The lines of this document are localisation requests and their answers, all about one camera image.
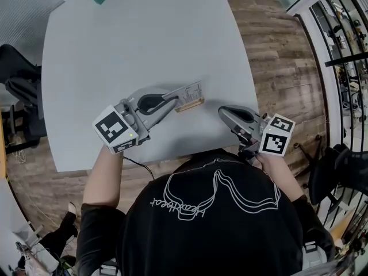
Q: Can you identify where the person's left forearm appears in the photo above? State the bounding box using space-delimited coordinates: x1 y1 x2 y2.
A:
82 146 125 210

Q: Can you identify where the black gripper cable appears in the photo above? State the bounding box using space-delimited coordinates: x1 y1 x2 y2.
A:
122 155 156 181

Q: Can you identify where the white square table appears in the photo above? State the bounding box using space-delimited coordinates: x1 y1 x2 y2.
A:
40 0 260 173

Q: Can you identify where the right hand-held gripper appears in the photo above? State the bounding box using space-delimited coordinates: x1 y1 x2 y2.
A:
217 105 296 162

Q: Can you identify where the wooden card holder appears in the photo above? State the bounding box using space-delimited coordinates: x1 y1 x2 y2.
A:
174 95 206 114

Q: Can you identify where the person's black printed shirt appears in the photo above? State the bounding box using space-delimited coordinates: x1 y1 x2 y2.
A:
75 149 336 276

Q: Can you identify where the black metal railing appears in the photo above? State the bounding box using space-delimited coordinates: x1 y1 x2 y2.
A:
292 0 368 241

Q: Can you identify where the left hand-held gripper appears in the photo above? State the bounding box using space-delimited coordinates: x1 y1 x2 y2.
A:
92 86 179 155

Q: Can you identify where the wooden desk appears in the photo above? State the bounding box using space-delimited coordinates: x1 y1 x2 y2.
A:
329 210 355 242

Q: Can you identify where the printed table card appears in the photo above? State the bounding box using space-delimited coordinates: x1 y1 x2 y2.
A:
162 80 204 105

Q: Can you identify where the person's right forearm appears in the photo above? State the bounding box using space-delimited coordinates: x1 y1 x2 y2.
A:
256 153 306 204

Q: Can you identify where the black office chair with armrests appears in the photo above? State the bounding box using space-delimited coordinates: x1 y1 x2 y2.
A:
292 135 368 216

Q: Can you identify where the black mesh office chair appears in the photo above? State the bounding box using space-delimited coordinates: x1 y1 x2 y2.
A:
0 44 47 155

